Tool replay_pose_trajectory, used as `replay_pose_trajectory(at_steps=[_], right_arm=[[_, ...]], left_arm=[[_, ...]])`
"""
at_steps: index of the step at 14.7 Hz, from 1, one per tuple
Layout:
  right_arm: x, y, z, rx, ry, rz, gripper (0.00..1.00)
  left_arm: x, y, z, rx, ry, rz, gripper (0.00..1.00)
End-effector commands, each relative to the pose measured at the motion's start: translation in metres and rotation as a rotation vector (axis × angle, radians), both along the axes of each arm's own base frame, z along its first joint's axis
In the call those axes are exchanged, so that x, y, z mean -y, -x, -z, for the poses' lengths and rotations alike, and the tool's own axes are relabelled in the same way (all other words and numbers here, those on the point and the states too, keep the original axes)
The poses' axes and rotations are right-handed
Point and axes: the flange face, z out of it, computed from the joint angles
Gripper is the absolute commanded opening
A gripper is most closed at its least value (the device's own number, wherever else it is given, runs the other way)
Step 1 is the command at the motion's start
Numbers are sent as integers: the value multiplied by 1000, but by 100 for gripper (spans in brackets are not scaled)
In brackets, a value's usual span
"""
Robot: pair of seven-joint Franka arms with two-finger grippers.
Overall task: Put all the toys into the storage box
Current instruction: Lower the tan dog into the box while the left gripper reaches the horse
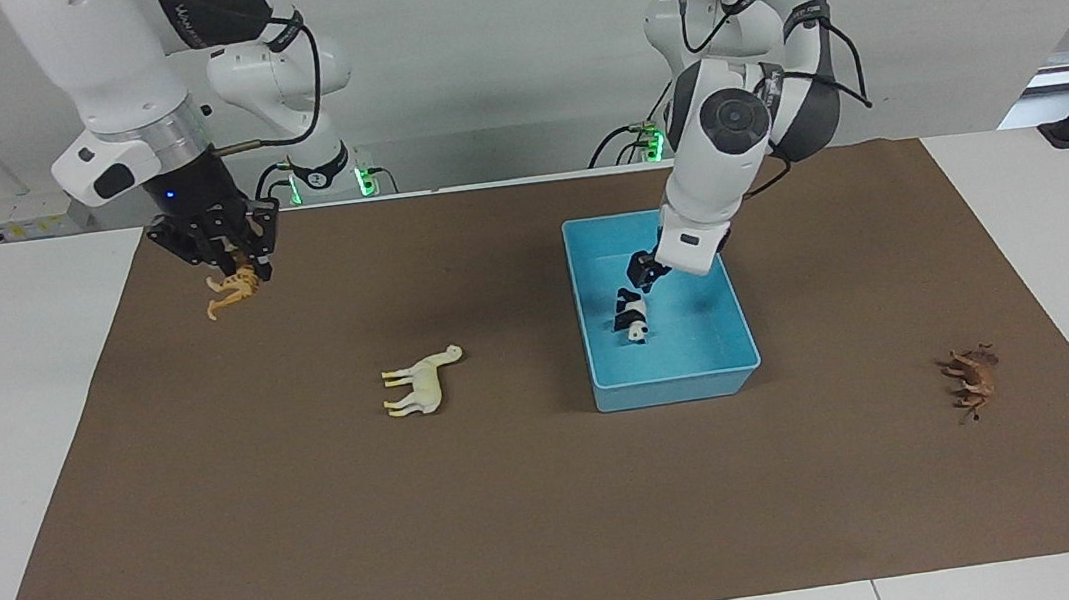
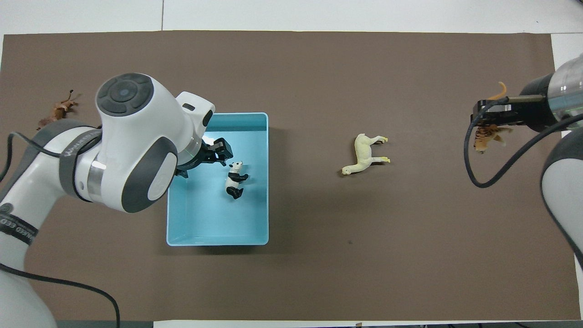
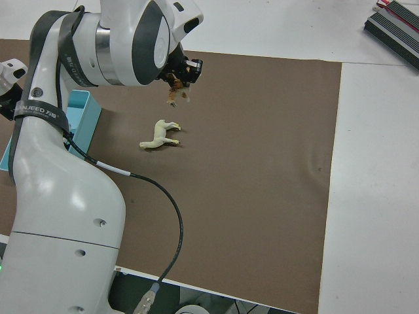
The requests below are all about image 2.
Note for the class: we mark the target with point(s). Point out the light blue plastic storage box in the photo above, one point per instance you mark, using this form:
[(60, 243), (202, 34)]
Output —
[(214, 218)]

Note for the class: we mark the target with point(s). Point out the cream white llama toy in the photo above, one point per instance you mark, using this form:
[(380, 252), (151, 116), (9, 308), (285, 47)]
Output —
[(362, 152)]

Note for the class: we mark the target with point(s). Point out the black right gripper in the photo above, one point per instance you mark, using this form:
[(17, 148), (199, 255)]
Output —
[(535, 107)]

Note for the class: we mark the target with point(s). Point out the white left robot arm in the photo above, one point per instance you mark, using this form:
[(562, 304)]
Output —
[(136, 141)]

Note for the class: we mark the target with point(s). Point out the brown table mat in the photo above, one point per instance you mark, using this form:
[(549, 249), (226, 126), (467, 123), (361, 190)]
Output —
[(319, 255)]

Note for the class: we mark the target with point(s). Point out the brown lion toy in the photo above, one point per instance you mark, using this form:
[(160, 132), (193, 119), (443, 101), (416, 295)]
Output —
[(59, 109)]

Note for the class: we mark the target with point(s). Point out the orange striped tiger toy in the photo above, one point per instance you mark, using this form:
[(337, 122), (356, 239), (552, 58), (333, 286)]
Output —
[(483, 139)]

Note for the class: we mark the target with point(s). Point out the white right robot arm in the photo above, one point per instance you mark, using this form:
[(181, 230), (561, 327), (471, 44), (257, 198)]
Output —
[(565, 182)]

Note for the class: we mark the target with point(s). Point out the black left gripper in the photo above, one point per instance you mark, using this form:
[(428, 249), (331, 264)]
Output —
[(206, 155)]

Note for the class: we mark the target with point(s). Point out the black and white panda toy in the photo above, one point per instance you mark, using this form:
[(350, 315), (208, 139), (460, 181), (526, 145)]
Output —
[(234, 180)]

